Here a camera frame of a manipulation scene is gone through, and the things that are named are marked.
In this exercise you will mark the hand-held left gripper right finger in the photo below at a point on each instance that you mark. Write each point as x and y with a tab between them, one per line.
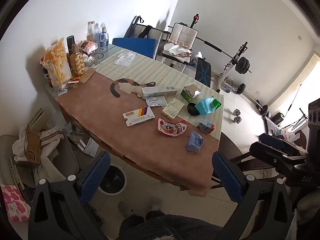
227	176

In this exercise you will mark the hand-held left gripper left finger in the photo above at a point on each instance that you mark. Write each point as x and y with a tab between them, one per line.
96	175

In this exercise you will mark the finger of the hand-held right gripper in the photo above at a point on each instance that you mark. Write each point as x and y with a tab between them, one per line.
272	138
272	153

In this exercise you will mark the white round trash bin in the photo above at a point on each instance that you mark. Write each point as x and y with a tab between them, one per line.
115	183

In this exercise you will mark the teal plastic bag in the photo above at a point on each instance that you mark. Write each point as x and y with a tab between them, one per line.
207	105

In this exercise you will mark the green white medicine box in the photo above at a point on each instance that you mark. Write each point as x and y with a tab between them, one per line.
188	93

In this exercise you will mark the long white toothpaste box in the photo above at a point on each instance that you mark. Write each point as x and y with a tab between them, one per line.
157	91

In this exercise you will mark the black speaker box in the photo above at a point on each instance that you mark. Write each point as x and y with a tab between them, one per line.
276	118

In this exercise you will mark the white plastic shopping bag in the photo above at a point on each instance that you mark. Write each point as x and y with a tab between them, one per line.
292	133

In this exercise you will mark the dark wooden chair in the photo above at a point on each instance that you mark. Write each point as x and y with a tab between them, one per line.
240	158

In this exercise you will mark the white foam packaging pieces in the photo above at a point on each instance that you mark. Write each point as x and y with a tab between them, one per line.
92	147

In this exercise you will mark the small white box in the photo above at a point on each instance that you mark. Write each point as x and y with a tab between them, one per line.
80	145

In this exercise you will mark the small chrome dumbbell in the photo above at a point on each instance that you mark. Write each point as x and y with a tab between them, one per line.
236	116

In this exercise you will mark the grey fluffy slipper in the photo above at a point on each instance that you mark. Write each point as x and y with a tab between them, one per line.
126	208
155	203

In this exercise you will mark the crumpled blue packet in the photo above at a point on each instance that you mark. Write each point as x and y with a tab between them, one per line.
195	142

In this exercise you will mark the small orange blue carton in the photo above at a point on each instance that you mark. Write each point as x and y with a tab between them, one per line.
205	127

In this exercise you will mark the barbell lying on floor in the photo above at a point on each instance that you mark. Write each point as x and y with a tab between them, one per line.
241	88

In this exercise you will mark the white cloth with black lines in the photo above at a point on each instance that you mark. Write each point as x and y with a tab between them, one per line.
47	142

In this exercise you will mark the brown striped cat tablecloth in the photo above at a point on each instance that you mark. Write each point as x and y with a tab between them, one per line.
105	110

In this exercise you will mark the brown cardboard box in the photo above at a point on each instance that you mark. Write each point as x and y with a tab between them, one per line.
31	150

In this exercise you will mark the white box with rainbow stripes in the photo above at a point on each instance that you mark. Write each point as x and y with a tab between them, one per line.
138	117

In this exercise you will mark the red white snack wrapper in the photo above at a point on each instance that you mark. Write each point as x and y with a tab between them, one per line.
172	127

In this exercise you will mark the black round bowl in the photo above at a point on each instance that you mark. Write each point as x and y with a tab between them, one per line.
191	109

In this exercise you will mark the barbell with black plates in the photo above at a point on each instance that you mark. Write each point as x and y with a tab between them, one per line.
242	65

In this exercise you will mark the white barbell rack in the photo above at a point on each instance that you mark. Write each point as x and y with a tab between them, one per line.
231	68

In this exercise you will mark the black fleece pants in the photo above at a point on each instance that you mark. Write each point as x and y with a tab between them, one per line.
160	227

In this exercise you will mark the cream medicine box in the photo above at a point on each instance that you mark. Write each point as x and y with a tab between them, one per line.
172	108

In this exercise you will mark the pink flowered packet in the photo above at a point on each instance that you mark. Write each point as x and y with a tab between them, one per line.
13	205

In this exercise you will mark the small white card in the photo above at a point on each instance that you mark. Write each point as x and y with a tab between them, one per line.
62	92

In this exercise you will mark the silver blister pack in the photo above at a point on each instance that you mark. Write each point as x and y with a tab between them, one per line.
156	101

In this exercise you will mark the black weight bench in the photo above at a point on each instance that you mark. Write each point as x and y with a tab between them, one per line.
203	71

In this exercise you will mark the small red packet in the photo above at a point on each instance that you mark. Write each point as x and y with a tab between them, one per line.
73	80

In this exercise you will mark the flat brown box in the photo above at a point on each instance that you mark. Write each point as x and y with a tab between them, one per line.
86	76

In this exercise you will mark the gold embossed bottle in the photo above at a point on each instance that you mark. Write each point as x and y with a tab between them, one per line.
76	62

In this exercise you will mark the glass dish with tissue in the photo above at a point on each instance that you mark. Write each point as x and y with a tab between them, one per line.
90	60

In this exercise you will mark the yellow chips bag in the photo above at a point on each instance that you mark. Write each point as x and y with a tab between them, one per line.
57	63

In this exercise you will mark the clear plastic bag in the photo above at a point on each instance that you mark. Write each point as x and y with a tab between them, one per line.
125	59

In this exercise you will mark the glass top dining table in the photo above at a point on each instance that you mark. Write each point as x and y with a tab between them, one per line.
106	50

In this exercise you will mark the brown snack package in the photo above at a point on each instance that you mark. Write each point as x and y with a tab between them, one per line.
88	45

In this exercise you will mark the beige cloth pile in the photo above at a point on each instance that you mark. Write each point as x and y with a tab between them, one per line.
176	50

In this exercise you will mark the blue chair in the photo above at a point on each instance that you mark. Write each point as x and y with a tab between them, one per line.
133	47

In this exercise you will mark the black cylinder container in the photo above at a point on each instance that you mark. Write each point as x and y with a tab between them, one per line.
70	42

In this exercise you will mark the blue label water bottle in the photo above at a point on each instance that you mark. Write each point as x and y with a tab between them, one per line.
104	39

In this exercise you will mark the white padded chair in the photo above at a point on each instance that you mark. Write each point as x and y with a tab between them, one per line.
183	35

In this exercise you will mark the tall clear glass bottle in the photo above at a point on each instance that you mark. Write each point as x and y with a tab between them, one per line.
96	34
90	31

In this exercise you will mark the black stick with red knob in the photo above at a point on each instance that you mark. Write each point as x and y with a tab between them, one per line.
195	19

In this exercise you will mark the chair with black jacket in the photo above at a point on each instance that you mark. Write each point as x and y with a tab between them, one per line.
147	33

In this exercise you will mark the grey chair with black frame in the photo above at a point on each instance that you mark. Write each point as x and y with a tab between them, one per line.
67	160

